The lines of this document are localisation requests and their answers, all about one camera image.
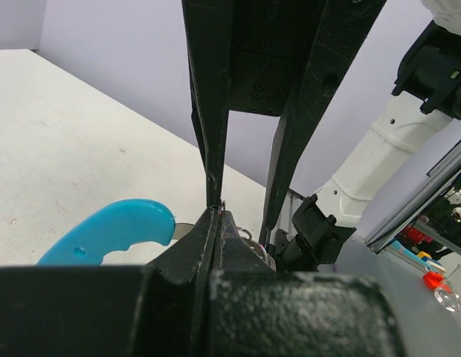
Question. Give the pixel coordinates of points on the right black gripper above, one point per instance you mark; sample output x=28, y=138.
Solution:
x=286, y=57

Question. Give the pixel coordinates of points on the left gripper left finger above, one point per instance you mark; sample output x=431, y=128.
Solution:
x=160, y=309

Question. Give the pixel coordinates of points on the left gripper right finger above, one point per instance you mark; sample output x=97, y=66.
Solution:
x=255, y=311

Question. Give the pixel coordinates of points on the large keyring blue handle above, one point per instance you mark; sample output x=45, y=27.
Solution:
x=118, y=226

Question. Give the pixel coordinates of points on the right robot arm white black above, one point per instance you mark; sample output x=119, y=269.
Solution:
x=425, y=99

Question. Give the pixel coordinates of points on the aluminium rail frame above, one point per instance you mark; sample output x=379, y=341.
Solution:
x=439, y=178

